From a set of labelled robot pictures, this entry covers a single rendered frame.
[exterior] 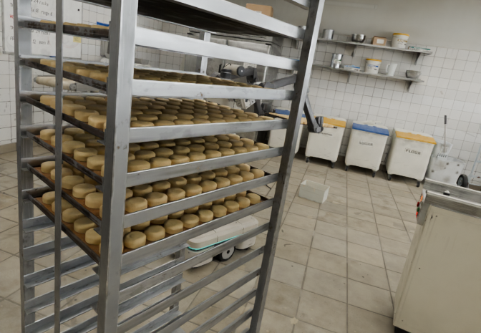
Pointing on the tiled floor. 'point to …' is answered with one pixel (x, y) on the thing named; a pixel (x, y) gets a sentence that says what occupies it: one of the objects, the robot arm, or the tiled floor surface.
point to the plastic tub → (313, 191)
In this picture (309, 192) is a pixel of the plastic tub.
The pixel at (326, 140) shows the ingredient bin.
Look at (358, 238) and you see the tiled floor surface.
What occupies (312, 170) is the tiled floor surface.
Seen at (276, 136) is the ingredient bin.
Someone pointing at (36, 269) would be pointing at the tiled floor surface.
